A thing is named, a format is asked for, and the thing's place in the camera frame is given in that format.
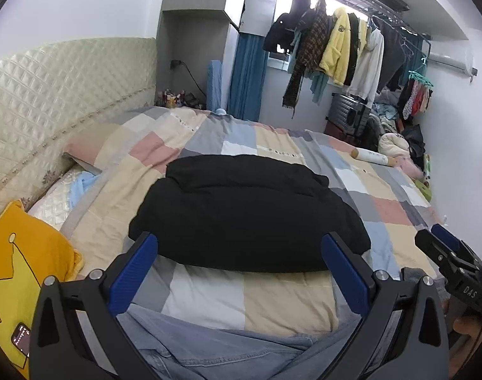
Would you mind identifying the blue jeans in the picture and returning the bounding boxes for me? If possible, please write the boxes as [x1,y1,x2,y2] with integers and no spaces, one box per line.
[117,305,359,379]

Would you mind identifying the person's right hand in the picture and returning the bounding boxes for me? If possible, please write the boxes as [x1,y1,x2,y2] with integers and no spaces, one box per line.
[443,298,482,379]

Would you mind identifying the wall charger with cable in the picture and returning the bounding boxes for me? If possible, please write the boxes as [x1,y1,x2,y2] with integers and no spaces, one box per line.
[170,59,207,108]

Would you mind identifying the blue curtain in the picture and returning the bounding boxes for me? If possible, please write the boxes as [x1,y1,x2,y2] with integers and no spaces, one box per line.
[227,33,268,122]

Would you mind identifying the black smartphone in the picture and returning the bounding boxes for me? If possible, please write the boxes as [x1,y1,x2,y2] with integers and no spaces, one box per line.
[11,323,31,358]

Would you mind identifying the black hanging jacket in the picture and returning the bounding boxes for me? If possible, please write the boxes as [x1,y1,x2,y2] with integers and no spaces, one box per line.
[263,0,311,52]

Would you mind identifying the yellow fleece jacket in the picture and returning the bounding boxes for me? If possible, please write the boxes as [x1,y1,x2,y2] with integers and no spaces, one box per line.
[319,7,351,86]

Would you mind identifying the dark grey hanging coat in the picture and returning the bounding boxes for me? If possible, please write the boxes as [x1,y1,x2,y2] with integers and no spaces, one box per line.
[371,16,405,93]

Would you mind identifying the grey wall cabinet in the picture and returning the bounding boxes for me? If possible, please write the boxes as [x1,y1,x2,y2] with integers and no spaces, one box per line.
[157,0,245,108]

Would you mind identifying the pile of clothes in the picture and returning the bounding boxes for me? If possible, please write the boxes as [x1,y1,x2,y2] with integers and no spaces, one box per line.
[363,78,432,180]

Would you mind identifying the light blue cloth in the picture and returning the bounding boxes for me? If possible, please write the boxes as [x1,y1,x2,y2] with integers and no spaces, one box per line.
[68,171,98,208]

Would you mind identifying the white air conditioner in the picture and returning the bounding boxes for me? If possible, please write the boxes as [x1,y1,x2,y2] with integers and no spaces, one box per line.
[428,45,478,80]

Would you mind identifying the bottles on nightstand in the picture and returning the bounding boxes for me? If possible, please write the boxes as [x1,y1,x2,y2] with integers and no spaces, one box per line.
[155,89,205,110]

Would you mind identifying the grey suitcase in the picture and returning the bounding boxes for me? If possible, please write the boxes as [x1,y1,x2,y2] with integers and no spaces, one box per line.
[328,93,371,136]

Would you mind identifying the cream quilted headboard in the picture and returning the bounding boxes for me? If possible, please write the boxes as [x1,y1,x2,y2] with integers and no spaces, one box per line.
[0,37,157,215]

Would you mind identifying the yellow cartoon pillow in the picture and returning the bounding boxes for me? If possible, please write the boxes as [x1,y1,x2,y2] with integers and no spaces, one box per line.
[0,200,84,377]

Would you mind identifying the white cylinder roll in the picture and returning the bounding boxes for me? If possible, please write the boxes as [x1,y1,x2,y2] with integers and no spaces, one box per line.
[351,148,397,167]

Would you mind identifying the cream quilted pillow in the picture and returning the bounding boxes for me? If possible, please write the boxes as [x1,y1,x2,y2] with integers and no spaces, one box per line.
[28,165,83,231]

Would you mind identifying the black puffer jacket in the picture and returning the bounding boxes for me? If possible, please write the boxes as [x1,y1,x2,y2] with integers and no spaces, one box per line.
[128,155,371,273]

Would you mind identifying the green sock hanger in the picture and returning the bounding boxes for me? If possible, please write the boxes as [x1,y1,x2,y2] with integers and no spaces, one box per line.
[408,56,434,88]

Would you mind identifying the white hoodie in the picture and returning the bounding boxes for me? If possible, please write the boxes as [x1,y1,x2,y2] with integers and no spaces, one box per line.
[347,29,384,108]

